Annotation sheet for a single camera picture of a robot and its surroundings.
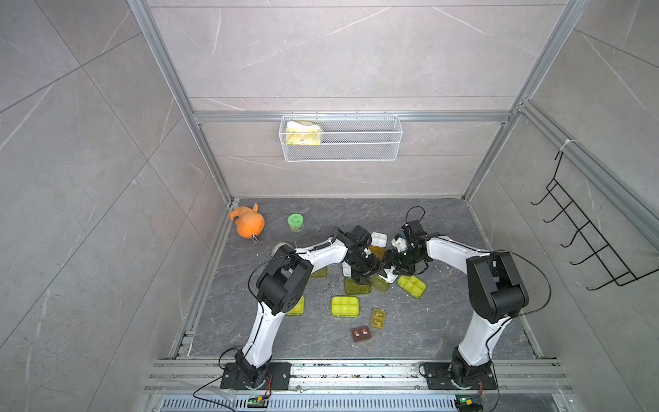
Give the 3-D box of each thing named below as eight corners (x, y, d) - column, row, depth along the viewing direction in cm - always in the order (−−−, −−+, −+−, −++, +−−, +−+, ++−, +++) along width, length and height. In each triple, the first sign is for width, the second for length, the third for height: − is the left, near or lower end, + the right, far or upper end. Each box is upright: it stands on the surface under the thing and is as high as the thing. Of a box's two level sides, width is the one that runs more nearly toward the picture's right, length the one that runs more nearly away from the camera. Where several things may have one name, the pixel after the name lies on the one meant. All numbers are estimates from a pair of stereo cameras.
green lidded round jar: (288, 232, 110) (286, 225, 106) (289, 220, 115) (288, 213, 111) (302, 232, 110) (301, 225, 106) (304, 220, 115) (303, 213, 111)
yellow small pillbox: (369, 325, 85) (370, 323, 83) (372, 310, 88) (373, 307, 86) (382, 329, 84) (383, 327, 82) (385, 313, 88) (386, 310, 86)
